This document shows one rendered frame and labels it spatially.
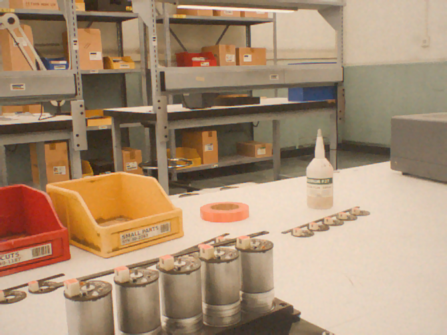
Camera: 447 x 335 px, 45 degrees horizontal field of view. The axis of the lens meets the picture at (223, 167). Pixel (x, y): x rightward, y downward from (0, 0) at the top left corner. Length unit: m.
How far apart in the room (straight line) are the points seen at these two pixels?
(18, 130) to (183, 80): 0.87
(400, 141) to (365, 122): 5.52
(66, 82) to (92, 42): 1.91
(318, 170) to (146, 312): 0.42
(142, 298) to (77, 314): 0.03
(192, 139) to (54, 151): 1.35
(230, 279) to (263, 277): 0.03
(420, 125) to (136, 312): 0.66
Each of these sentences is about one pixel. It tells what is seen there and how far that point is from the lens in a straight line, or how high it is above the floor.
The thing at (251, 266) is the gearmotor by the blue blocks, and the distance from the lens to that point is 0.34.
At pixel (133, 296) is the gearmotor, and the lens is 0.30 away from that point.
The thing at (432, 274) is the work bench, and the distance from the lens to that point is 0.49.
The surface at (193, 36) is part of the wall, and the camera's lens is 5.41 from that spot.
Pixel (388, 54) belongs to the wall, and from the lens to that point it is 6.22.
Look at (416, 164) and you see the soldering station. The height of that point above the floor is 0.77.
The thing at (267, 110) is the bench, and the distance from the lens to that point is 3.23.
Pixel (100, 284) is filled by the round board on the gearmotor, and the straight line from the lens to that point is 0.30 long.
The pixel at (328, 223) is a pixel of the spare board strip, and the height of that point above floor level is 0.75.
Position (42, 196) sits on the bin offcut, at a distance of 0.59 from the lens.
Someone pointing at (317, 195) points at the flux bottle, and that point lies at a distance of 0.69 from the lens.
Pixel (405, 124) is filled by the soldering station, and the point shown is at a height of 0.83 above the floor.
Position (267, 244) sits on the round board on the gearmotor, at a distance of 0.35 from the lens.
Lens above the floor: 0.92
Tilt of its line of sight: 9 degrees down
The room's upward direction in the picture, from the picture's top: 2 degrees counter-clockwise
